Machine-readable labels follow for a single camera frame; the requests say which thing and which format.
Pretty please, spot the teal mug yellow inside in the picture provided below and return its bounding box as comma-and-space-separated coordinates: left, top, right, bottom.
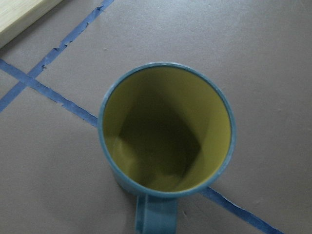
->
97, 62, 236, 234

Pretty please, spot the wooden cutting board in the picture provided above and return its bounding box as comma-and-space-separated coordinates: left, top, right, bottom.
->
0, 0, 61, 47

